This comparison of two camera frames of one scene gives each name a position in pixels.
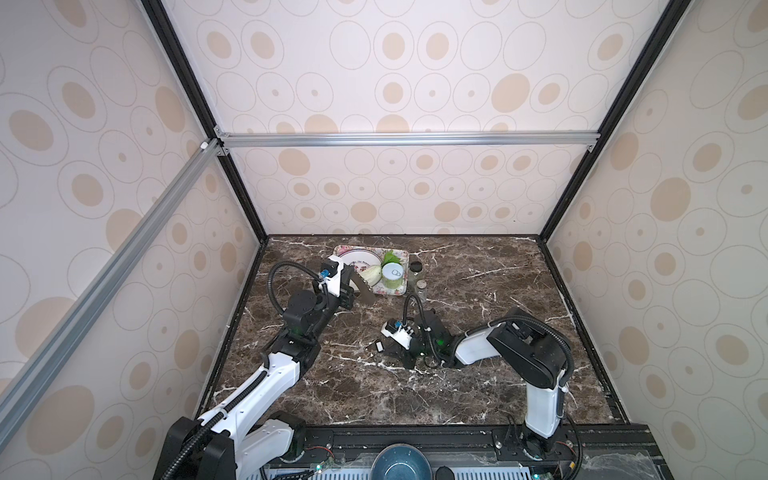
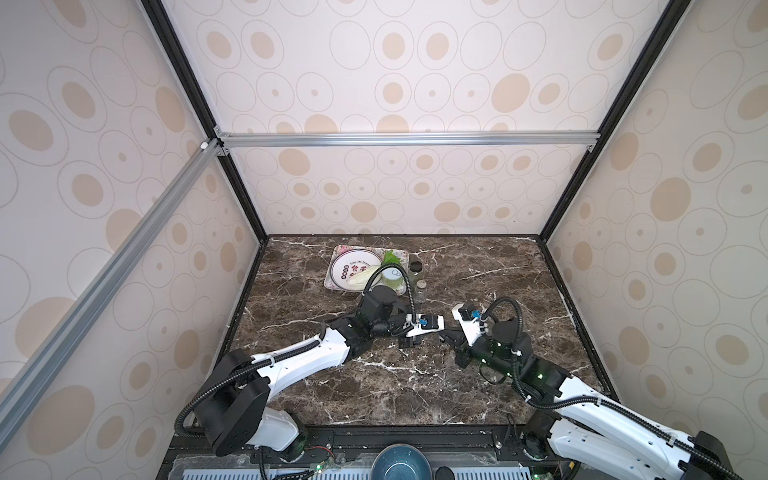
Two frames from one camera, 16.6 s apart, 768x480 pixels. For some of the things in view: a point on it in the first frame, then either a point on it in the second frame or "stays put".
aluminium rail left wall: (30, 383) stays put
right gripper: (401, 354) -> (461, 345)
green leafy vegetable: (390, 257) stays put
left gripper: (343, 298) -> (408, 342)
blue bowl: (402, 462) stays put
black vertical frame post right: (667, 22) stays put
